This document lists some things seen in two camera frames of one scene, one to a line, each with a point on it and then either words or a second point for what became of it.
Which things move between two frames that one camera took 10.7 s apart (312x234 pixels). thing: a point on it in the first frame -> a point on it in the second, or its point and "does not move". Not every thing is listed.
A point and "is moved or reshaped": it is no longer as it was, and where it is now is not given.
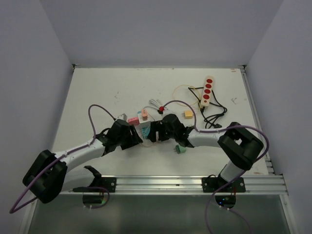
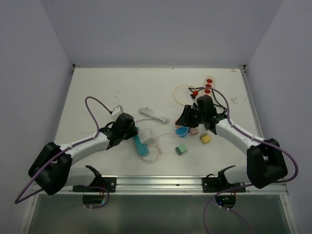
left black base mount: [100, 185] does not move
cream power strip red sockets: [207, 91] does not move
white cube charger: [144, 124] is moved or reshaped
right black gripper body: [164, 134] -> [201, 116]
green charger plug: [180, 149] does not move
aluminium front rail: [266, 185] does not move
